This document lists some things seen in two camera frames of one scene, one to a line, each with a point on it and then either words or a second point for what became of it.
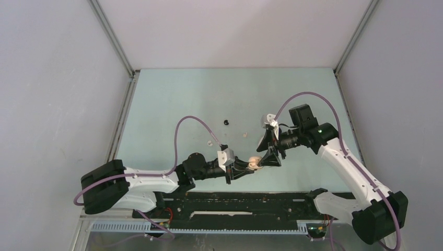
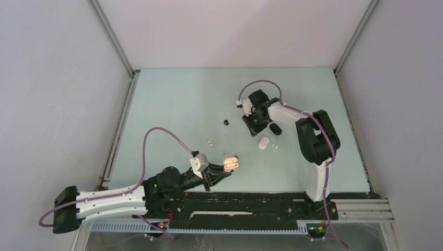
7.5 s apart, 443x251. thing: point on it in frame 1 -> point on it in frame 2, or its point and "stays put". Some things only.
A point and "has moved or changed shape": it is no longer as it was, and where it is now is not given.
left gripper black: x=238 y=169 -> x=212 y=179
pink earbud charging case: x=253 y=163 has moved or changed shape
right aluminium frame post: x=354 y=36 stays put
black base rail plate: x=242 y=207 stays put
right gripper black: x=269 y=139 -> x=254 y=129
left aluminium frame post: x=100 y=14 stays put
